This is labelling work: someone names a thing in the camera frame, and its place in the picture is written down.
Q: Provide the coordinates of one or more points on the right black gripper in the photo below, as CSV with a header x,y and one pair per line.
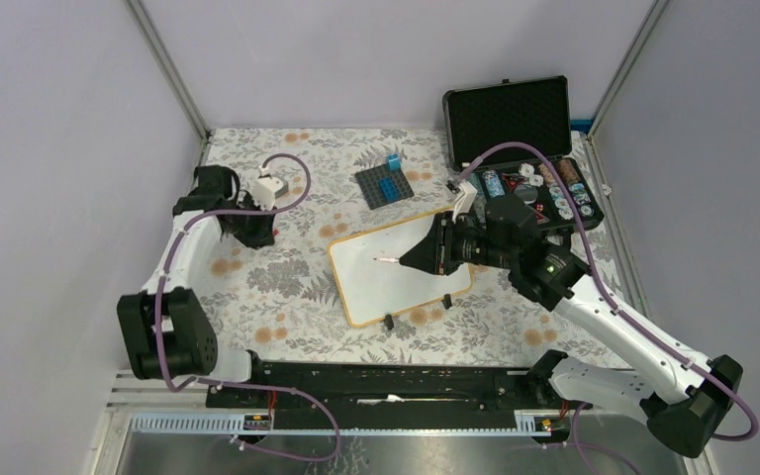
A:
x,y
428,254

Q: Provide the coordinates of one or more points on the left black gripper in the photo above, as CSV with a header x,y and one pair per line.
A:
x,y
263,236

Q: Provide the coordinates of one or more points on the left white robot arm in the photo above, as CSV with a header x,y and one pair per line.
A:
x,y
165,329

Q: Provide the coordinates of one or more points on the yellow framed whiteboard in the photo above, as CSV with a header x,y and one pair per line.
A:
x,y
370,290

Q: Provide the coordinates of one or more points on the floral tablecloth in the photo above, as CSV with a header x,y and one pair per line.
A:
x,y
282,302

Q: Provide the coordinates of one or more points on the grey lego baseplate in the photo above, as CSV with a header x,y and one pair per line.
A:
x,y
367,182

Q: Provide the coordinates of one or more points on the blue poker chip stack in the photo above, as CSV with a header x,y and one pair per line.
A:
x,y
493,183

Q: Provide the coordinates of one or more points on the light blue lego brick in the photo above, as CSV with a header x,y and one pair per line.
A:
x,y
393,162

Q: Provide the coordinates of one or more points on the round dealer button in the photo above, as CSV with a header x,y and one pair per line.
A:
x,y
527,193

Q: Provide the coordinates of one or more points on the pink poker chip stack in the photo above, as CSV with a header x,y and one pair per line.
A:
x,y
550,177

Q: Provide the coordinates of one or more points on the black poker chip case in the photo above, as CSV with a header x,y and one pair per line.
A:
x,y
535,112

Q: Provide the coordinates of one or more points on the brown poker chip stack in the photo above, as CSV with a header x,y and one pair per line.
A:
x,y
568,171

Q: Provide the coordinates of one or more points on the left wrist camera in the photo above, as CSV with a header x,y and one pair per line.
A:
x,y
266,189

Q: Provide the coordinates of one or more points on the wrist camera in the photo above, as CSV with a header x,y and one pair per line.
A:
x,y
464,197
266,189

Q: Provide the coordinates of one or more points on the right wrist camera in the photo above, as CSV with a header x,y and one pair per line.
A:
x,y
464,197

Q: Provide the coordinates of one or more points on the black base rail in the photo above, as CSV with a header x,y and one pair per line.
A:
x,y
332,389

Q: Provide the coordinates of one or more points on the white cable duct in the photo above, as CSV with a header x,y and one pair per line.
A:
x,y
367,421

